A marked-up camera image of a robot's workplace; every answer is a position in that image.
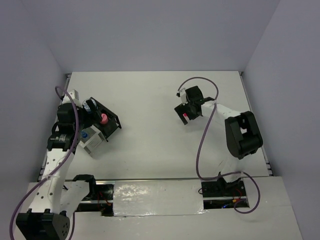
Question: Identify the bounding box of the clear glue bottle blue cap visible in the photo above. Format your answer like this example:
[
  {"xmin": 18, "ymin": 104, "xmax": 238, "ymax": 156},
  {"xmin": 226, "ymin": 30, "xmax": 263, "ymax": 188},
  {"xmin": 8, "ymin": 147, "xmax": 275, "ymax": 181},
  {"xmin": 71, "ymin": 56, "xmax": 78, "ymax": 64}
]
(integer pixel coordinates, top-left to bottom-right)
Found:
[{"xmin": 81, "ymin": 131, "xmax": 89, "ymax": 139}]

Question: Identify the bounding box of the blue slime jar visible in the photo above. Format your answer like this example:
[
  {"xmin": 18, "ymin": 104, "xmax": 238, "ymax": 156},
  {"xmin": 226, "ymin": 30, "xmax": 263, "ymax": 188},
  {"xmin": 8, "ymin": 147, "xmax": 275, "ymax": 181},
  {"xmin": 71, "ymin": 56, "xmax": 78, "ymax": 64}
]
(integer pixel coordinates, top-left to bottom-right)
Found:
[{"xmin": 82, "ymin": 97, "xmax": 97, "ymax": 114}]

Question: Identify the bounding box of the pink capped crayon tube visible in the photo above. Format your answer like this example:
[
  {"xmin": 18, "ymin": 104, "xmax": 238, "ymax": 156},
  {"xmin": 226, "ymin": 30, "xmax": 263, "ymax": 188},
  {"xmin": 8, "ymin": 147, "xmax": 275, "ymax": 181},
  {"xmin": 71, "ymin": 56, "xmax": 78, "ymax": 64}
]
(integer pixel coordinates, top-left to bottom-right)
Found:
[{"xmin": 100, "ymin": 113, "xmax": 109, "ymax": 125}]

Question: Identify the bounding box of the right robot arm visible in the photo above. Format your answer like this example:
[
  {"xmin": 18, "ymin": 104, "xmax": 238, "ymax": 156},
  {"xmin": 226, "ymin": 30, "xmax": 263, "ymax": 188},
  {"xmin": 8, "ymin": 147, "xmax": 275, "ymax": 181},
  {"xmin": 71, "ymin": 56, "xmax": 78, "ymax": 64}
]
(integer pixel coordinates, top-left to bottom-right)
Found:
[{"xmin": 174, "ymin": 86, "xmax": 263, "ymax": 196}]

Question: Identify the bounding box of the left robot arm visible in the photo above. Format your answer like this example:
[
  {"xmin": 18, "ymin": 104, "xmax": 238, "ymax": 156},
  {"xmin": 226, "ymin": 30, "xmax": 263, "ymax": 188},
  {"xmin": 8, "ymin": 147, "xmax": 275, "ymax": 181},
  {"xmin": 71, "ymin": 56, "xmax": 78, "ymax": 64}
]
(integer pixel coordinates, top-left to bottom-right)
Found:
[{"xmin": 14, "ymin": 101, "xmax": 98, "ymax": 240}]

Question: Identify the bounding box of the white slotted organizer box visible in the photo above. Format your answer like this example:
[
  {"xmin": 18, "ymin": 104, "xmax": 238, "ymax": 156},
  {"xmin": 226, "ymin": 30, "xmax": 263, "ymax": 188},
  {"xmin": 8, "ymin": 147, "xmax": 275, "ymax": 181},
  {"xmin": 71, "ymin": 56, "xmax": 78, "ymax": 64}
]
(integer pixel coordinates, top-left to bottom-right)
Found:
[{"xmin": 76, "ymin": 126, "xmax": 106, "ymax": 157}]

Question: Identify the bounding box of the black slotted organizer box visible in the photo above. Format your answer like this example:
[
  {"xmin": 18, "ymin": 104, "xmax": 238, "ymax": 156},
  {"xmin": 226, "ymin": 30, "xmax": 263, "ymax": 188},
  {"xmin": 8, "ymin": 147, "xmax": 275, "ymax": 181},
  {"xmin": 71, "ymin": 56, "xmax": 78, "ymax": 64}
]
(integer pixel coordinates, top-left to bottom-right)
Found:
[{"xmin": 82, "ymin": 97, "xmax": 122, "ymax": 142}]

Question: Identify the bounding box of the silver taped front panel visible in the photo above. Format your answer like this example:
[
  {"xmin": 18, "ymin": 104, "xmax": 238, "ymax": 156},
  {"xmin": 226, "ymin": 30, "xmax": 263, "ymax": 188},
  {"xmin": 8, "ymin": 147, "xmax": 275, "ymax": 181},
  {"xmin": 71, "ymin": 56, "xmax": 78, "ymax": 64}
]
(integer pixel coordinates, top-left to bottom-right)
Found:
[{"xmin": 113, "ymin": 179, "xmax": 206, "ymax": 217}]

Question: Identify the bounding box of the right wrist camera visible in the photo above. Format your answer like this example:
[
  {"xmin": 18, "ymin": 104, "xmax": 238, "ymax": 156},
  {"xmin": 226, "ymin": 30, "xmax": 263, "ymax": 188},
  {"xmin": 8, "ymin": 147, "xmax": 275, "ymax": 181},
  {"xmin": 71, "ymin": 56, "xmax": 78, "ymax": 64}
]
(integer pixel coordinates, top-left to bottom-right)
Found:
[{"xmin": 176, "ymin": 87, "xmax": 188, "ymax": 105}]

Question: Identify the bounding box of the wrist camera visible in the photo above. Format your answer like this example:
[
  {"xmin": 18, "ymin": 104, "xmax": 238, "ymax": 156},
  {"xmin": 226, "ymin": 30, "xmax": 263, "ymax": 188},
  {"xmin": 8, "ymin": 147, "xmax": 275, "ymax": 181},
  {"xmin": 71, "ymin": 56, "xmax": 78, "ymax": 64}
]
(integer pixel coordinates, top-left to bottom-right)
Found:
[
  {"xmin": 176, "ymin": 87, "xmax": 188, "ymax": 105},
  {"xmin": 62, "ymin": 89, "xmax": 82, "ymax": 107}
]

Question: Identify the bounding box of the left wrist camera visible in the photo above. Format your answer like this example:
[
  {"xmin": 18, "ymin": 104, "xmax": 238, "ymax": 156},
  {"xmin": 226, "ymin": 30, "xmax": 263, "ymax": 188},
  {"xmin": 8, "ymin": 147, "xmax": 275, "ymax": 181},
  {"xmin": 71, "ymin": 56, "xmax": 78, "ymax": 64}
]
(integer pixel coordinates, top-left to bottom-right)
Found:
[{"xmin": 62, "ymin": 89, "xmax": 82, "ymax": 107}]

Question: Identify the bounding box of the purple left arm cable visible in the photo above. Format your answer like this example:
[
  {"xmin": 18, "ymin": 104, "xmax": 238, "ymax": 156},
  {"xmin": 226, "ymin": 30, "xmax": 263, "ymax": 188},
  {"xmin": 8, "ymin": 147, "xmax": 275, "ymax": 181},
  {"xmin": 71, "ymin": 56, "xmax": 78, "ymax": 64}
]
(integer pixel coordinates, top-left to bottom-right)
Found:
[{"xmin": 9, "ymin": 86, "xmax": 82, "ymax": 240}]

